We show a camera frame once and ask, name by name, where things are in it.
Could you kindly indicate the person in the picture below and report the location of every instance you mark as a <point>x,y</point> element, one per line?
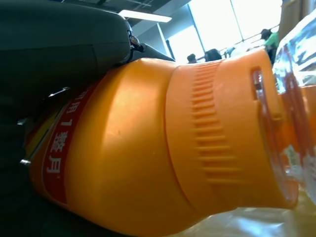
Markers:
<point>213,55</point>
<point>191,59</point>
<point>271,41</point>

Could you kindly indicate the long ceiling light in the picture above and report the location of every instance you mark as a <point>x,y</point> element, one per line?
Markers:
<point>144,15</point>

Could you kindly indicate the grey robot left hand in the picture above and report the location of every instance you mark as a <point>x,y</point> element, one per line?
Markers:
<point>49,42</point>

